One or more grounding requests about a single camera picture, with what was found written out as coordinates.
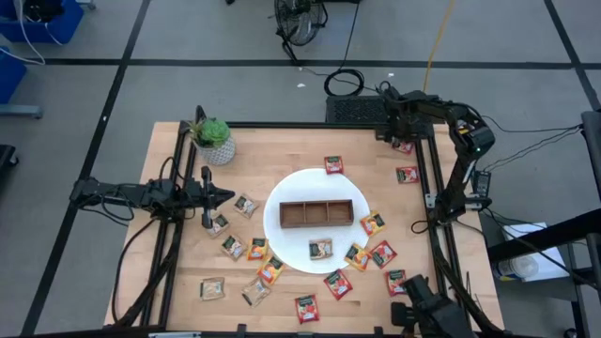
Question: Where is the black power adapter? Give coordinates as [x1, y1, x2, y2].
[471, 169, 493, 198]

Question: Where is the yellow cable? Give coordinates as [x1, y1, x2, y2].
[422, 0, 456, 94]

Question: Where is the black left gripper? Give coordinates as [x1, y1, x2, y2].
[183, 166, 236, 230]

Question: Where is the succulent in white patterned pot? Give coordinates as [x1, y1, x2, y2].
[186, 116, 237, 167]

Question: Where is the black floor fan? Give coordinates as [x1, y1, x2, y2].
[273, 0, 329, 66]

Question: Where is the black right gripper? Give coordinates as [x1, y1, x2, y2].
[375, 93, 426, 142]

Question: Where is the blue plastic bin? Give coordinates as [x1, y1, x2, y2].
[0, 0, 85, 45]
[0, 46, 28, 105]

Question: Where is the white round plate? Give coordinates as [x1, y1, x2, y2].
[262, 167, 372, 275]

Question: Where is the coiled black cable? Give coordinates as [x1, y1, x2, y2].
[322, 68, 366, 99]

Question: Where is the clear plastic container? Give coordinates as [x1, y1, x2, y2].
[492, 255, 540, 283]

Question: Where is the black metal beam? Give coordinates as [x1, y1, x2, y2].
[486, 208, 601, 265]

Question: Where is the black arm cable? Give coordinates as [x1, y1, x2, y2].
[110, 215, 163, 325]

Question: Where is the wooden three-compartment tray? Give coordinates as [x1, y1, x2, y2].
[279, 199, 355, 230]

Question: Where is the black mounted device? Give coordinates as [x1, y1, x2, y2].
[391, 274, 475, 338]

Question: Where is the grey cart base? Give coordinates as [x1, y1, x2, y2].
[0, 103, 44, 120]

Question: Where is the black computer case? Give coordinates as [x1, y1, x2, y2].
[325, 96, 389, 124]

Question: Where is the white box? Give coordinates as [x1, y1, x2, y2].
[501, 222, 570, 284]

